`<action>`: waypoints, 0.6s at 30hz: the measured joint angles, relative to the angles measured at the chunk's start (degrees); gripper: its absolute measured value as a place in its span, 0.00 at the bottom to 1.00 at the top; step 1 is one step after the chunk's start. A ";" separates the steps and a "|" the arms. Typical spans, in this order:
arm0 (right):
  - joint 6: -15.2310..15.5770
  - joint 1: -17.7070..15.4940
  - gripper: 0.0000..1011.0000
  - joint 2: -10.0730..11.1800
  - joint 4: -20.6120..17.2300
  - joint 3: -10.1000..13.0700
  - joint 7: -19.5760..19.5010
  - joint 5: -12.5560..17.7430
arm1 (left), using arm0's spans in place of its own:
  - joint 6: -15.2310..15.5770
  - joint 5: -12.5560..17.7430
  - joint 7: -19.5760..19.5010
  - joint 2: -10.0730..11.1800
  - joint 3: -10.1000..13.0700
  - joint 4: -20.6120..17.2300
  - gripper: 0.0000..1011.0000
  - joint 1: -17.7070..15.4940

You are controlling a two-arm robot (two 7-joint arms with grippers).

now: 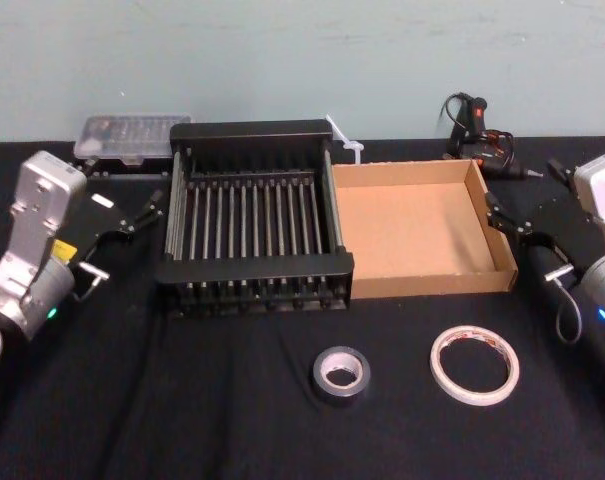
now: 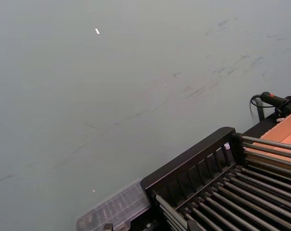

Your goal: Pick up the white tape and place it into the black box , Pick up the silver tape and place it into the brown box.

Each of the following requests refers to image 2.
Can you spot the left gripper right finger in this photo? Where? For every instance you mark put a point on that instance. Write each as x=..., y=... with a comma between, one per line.
x=193, y=226

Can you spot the shallow brown cardboard tray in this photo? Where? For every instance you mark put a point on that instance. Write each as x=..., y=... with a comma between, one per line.
x=288, y=128

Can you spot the clear plastic case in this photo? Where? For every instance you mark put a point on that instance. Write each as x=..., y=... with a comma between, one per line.
x=116, y=204

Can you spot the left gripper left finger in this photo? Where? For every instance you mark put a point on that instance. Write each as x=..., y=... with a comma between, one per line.
x=108, y=227

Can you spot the small white plastic piece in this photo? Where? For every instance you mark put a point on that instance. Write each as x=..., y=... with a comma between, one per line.
x=226, y=145

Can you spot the black rack with steel bars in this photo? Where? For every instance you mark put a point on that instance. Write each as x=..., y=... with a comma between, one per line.
x=183, y=156

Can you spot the plain pale wall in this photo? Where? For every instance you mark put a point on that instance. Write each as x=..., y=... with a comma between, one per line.
x=87, y=96

